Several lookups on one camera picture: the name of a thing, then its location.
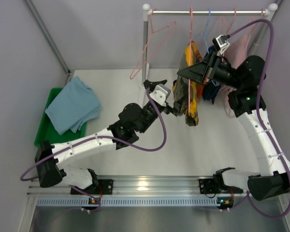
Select yellow camouflage trousers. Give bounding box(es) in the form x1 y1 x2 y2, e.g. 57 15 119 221
173 41 203 127

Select light blue trousers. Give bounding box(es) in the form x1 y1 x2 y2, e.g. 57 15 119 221
45 76 102 135

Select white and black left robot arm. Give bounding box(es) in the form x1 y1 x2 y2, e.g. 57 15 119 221
35 80 184 190

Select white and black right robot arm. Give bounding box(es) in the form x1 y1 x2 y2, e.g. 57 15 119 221
177 52 290 201

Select orange camouflage trousers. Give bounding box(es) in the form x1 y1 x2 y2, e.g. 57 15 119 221
196 52 204 101

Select navy blue trousers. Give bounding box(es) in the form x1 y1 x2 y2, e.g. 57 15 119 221
202 45 220 105

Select pink trousers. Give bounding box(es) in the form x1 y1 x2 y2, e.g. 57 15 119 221
219 33 248 118

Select light blue hanger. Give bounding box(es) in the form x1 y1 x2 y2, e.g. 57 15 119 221
193 9 220 87

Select silver white clothes rack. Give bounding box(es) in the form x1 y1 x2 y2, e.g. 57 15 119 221
135 3 277 112

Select green plastic bin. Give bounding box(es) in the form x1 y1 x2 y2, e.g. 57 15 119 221
34 87 89 147

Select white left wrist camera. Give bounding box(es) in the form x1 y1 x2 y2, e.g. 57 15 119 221
149 84 171 106

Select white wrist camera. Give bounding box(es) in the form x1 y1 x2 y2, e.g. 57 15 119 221
149 84 171 106
212 34 230 56

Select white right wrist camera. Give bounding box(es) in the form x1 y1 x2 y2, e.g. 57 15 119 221
212 34 230 56

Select aluminium mounting rail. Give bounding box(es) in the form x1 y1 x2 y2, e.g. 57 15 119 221
26 175 288 197

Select grey slotted cable duct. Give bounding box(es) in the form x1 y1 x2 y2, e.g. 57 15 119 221
37 196 224 207

